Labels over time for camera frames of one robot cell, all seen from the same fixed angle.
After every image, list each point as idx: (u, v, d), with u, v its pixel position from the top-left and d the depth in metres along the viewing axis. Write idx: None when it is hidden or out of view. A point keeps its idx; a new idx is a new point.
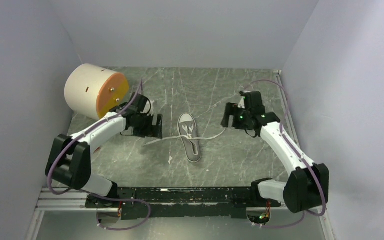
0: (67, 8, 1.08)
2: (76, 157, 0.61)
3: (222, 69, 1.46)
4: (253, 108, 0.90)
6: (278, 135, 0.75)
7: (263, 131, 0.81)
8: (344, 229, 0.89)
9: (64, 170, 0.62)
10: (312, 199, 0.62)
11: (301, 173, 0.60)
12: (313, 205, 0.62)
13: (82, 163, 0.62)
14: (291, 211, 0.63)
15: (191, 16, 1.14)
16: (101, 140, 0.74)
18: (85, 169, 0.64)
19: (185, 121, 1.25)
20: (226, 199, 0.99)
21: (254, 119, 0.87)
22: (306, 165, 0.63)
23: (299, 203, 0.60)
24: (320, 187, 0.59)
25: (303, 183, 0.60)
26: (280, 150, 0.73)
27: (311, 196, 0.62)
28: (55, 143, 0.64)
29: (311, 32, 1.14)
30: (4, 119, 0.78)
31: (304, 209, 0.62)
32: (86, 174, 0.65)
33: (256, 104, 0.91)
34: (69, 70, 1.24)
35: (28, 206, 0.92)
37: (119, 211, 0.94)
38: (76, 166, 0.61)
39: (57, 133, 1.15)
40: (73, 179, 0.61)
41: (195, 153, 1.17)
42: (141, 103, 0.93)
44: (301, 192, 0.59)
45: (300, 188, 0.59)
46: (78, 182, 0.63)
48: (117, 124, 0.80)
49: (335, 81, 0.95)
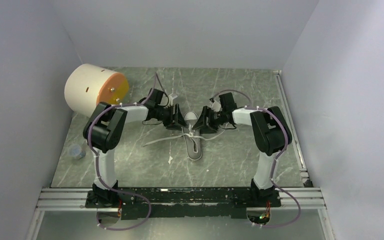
0: (67, 8, 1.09)
2: (114, 119, 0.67)
3: (222, 69, 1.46)
4: (227, 105, 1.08)
6: (242, 110, 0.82)
7: (234, 116, 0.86)
8: (343, 229, 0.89)
9: (99, 130, 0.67)
10: (276, 135, 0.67)
11: (257, 112, 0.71)
12: (280, 140, 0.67)
13: (119, 124, 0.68)
14: (261, 149, 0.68)
15: (191, 16, 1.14)
16: (129, 119, 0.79)
18: (118, 133, 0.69)
19: (189, 118, 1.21)
20: (226, 200, 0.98)
21: (229, 113, 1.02)
22: (262, 109, 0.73)
23: (264, 138, 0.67)
24: (277, 119, 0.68)
25: (261, 119, 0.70)
26: (246, 119, 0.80)
27: (274, 133, 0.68)
28: (96, 108, 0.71)
29: (311, 32, 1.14)
30: (3, 119, 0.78)
31: (272, 144, 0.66)
32: (117, 139, 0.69)
33: (229, 101, 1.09)
34: (69, 71, 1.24)
35: (28, 206, 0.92)
37: (119, 211, 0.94)
38: (113, 126, 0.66)
39: (57, 133, 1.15)
40: (109, 136, 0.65)
41: (196, 151, 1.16)
42: (159, 96, 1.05)
44: (262, 126, 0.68)
45: (258, 124, 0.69)
46: (111, 143, 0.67)
48: (144, 111, 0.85)
49: (335, 81, 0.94)
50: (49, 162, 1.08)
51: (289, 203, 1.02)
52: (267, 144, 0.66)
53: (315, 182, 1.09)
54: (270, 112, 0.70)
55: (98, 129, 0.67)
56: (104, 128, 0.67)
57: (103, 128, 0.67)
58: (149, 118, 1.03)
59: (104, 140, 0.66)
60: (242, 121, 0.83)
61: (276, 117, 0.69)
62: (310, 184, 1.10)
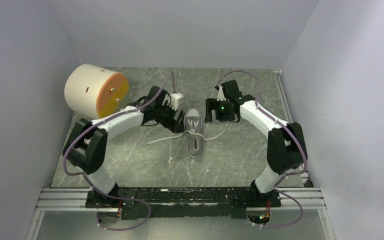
0: (67, 8, 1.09)
2: (93, 142, 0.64)
3: (222, 69, 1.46)
4: (231, 93, 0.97)
6: (254, 109, 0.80)
7: (241, 111, 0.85)
8: (343, 229, 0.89)
9: (80, 152, 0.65)
10: (292, 157, 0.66)
11: (276, 131, 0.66)
12: (295, 162, 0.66)
13: (98, 148, 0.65)
14: (276, 171, 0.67)
15: (191, 16, 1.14)
16: (117, 131, 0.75)
18: (100, 155, 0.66)
19: (191, 115, 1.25)
20: (226, 199, 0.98)
21: (234, 102, 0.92)
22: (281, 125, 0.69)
23: (282, 162, 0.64)
24: (298, 142, 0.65)
25: (280, 140, 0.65)
26: (255, 120, 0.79)
27: (292, 155, 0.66)
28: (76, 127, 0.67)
29: (311, 32, 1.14)
30: (3, 119, 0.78)
31: (287, 166, 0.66)
32: (99, 159, 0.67)
33: (233, 90, 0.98)
34: (69, 71, 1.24)
35: (28, 206, 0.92)
37: (119, 211, 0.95)
38: (91, 150, 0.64)
39: (57, 133, 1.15)
40: (88, 162, 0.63)
41: (196, 148, 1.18)
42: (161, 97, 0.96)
44: (281, 149, 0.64)
45: (278, 146, 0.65)
46: (92, 166, 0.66)
48: (135, 117, 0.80)
49: (335, 81, 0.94)
50: (49, 162, 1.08)
51: (289, 203, 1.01)
52: (282, 168, 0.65)
53: (315, 182, 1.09)
54: (290, 133, 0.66)
55: (79, 151, 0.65)
56: (84, 151, 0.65)
57: (84, 150, 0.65)
58: (148, 119, 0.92)
59: (84, 164, 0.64)
60: (249, 117, 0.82)
61: (296, 139, 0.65)
62: (310, 184, 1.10)
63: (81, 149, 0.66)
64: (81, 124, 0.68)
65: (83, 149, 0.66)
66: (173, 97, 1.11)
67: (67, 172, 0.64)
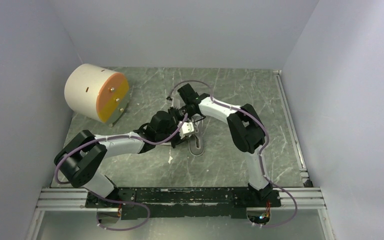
0: (67, 7, 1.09)
2: (89, 155, 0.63)
3: (222, 69, 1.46)
4: (189, 97, 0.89)
6: (211, 104, 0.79)
7: (201, 108, 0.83)
8: (344, 229, 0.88)
9: (71, 164, 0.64)
10: (255, 135, 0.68)
11: (231, 114, 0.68)
12: (258, 137, 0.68)
13: (92, 163, 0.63)
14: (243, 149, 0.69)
15: (191, 17, 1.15)
16: (116, 151, 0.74)
18: (90, 170, 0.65)
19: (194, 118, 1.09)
20: (226, 199, 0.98)
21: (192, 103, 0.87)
22: (236, 109, 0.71)
23: (245, 140, 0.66)
24: (254, 119, 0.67)
25: (237, 120, 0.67)
26: (215, 113, 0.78)
27: (253, 132, 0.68)
28: (76, 138, 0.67)
29: (311, 32, 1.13)
30: (3, 117, 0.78)
31: (252, 143, 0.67)
32: (88, 176, 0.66)
33: (189, 92, 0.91)
34: (69, 70, 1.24)
35: (28, 206, 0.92)
37: (119, 211, 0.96)
38: (83, 165, 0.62)
39: (58, 133, 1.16)
40: (76, 174, 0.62)
41: (198, 147, 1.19)
42: (162, 124, 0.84)
44: (241, 129, 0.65)
45: (238, 128, 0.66)
46: (79, 178, 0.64)
48: (135, 144, 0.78)
49: (335, 82, 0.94)
50: (50, 161, 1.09)
51: (289, 203, 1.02)
52: (248, 145, 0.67)
53: (315, 182, 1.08)
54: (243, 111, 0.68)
55: (70, 162, 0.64)
56: (77, 163, 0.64)
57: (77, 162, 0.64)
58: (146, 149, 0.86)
59: (72, 174, 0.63)
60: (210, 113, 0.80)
61: (250, 115, 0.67)
62: (310, 184, 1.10)
63: (72, 160, 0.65)
64: (83, 135, 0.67)
65: (75, 160, 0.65)
66: (182, 126, 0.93)
67: (56, 181, 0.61)
